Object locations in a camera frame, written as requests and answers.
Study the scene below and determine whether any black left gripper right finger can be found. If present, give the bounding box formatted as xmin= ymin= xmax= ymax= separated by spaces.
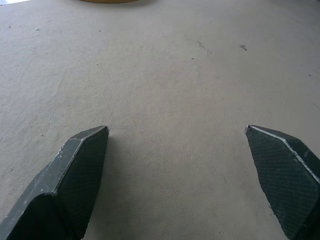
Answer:
xmin=244 ymin=124 xmax=320 ymax=240

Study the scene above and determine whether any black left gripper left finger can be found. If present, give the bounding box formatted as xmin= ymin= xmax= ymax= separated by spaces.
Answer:
xmin=0 ymin=125 xmax=110 ymax=240

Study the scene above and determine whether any yellow round object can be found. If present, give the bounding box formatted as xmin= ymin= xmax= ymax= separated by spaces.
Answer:
xmin=79 ymin=0 xmax=141 ymax=4

